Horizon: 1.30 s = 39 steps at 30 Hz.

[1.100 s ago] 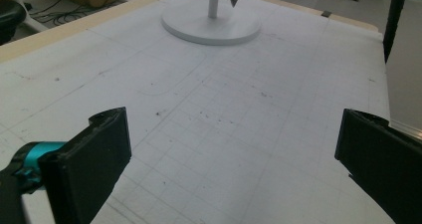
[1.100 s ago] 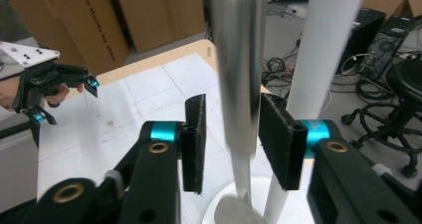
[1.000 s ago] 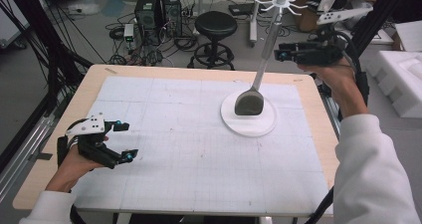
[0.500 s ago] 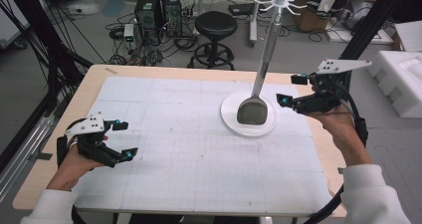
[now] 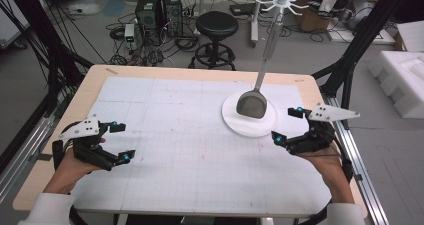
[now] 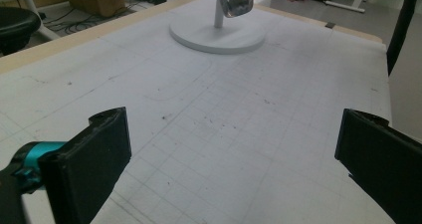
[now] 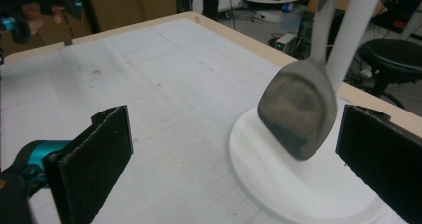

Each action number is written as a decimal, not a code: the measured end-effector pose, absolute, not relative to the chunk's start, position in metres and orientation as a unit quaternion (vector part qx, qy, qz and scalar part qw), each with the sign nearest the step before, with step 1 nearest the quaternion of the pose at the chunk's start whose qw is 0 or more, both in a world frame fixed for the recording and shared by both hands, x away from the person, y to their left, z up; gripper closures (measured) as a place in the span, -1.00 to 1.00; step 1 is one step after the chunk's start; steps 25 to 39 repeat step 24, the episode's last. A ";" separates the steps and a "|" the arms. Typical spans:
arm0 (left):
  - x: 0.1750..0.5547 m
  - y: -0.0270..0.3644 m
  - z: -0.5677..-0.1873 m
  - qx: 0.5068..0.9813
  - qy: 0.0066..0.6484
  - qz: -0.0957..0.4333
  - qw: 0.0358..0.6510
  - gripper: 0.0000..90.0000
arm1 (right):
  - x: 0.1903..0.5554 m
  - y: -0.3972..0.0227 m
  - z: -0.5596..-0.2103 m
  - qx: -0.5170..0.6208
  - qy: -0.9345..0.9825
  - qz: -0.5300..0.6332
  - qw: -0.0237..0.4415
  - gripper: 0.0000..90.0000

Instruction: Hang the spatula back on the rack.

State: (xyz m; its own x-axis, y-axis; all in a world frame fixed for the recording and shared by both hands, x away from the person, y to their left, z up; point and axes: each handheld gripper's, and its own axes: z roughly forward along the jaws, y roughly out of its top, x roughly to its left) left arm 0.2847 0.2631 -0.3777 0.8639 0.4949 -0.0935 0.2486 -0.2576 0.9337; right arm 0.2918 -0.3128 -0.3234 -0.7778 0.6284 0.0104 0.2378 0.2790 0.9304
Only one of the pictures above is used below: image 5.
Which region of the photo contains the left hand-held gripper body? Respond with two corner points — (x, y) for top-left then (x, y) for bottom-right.
(58, 118), (118, 172)

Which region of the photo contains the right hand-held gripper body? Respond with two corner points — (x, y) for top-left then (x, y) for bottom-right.
(285, 102), (362, 156)

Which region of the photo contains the white hook stand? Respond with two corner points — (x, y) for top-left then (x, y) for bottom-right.
(221, 0), (310, 139)

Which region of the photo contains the steel ladle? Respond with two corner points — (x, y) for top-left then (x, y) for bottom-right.
(235, 11), (285, 120)

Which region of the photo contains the person's left hand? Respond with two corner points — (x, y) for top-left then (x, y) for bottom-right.
(48, 136), (113, 189)

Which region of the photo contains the person's right hand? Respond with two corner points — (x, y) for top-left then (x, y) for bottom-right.
(297, 144), (350, 192)

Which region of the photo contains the white grid mat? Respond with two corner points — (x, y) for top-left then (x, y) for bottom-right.
(68, 76), (333, 218)

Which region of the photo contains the cardboard box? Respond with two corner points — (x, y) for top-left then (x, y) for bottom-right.
(292, 0), (338, 33)

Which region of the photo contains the small grey power box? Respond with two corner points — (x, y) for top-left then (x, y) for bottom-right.
(123, 23), (136, 50)

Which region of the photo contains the large white foam packaging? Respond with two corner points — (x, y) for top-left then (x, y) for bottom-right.
(367, 50), (424, 120)

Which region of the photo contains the white pole on wheels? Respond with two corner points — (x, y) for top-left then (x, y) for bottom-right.
(249, 0), (268, 48)

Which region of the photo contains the flat black device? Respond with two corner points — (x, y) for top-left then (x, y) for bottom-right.
(229, 2), (265, 18)

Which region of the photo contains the striped dark cloth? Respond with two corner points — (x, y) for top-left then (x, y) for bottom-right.
(307, 0), (350, 19)

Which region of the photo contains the black round stool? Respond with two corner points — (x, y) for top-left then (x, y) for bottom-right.
(187, 10), (240, 71)

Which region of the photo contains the grey rounded bag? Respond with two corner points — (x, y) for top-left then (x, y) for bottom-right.
(344, 0), (377, 31)

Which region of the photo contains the black computer tower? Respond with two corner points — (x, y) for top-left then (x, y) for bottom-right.
(134, 0), (162, 38)
(161, 0), (184, 38)

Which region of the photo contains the small white foam block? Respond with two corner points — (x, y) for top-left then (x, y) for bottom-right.
(395, 20), (424, 53)

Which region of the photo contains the black wrist strap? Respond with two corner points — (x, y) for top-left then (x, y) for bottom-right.
(51, 139), (65, 170)
(341, 157), (354, 183)

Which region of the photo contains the aluminium rail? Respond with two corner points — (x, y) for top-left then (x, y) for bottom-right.
(321, 94), (390, 225)
(0, 114), (57, 204)

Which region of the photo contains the tangle of floor cables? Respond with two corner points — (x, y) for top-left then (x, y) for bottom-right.
(105, 11), (201, 68)

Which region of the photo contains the black metal frame strut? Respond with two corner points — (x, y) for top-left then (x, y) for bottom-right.
(311, 0), (412, 130)
(0, 0), (95, 119)

